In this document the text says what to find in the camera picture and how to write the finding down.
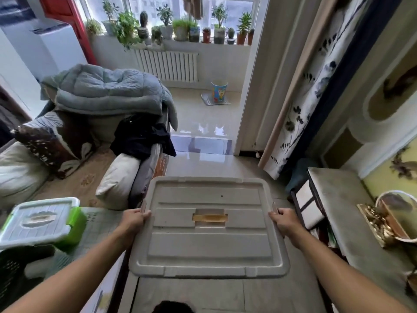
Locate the person's left hand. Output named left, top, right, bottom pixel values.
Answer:
left=117, top=209, right=152, bottom=249

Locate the person's right hand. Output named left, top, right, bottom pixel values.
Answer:
left=268, top=208, right=306, bottom=249

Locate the grey lidded plastic storage box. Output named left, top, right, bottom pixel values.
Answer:
left=129, top=176, right=291, bottom=279

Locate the person's right forearm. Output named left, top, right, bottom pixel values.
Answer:
left=290, top=229, right=415, bottom=313

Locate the person's left forearm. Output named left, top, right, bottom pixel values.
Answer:
left=0, top=230, right=131, bottom=313

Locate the white paper stack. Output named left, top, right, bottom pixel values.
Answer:
left=293, top=180, right=326, bottom=230

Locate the grey-green gridded mat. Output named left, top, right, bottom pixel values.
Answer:
left=46, top=207, right=127, bottom=281

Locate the sofa with beige cover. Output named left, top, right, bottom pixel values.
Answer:
left=0, top=100, right=170, bottom=210

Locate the dark clothing pile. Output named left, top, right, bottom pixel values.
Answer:
left=110, top=113, right=177, bottom=160

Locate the gold ornament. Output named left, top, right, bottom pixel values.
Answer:
left=356, top=202, right=397, bottom=248

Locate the green storage box white lid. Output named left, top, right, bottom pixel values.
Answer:
left=0, top=197, right=88, bottom=251

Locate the brown white patterned pillow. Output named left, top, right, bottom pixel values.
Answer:
left=10, top=111, right=99, bottom=180

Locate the white floral curtain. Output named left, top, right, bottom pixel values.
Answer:
left=263, top=0, right=379, bottom=180

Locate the grey floor mat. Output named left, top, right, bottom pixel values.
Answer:
left=200, top=92, right=231, bottom=106

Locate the grey quilted blanket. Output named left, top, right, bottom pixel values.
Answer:
left=40, top=64, right=178, bottom=133

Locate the cream cushion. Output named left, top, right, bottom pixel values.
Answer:
left=0, top=141, right=50, bottom=210

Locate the colourful printed bucket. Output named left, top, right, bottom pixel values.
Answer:
left=211, top=81, right=229, bottom=103

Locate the black plastic basket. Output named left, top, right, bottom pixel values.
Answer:
left=0, top=244, right=56, bottom=308

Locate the dark blue curtain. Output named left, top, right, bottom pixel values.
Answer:
left=286, top=0, right=405, bottom=193

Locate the white radiator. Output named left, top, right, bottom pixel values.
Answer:
left=134, top=49, right=199, bottom=83

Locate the row of potted plants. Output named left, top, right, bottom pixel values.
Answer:
left=85, top=0, right=255, bottom=51

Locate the white washing machine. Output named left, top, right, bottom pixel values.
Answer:
left=0, top=20, right=88, bottom=82

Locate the hanging brown cloth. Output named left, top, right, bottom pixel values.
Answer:
left=181, top=0, right=204, bottom=20

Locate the red door frame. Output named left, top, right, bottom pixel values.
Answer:
left=38, top=0, right=98, bottom=66

